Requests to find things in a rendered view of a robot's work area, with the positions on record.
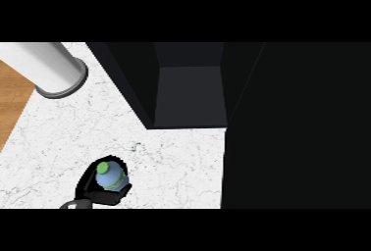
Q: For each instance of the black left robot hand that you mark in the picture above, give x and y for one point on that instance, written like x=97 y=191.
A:
x=106 y=197

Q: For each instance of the blue water bottle green cap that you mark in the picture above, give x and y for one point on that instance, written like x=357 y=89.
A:
x=110 y=178

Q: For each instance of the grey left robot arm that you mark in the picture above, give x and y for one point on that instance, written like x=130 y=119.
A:
x=75 y=205

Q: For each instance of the dark grey open cabinet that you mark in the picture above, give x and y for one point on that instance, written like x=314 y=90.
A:
x=178 y=94

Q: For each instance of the dark grey cabinet door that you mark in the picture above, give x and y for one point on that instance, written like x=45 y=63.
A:
x=298 y=130

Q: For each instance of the white cylinder with grey rim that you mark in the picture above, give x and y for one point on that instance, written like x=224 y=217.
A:
x=45 y=67

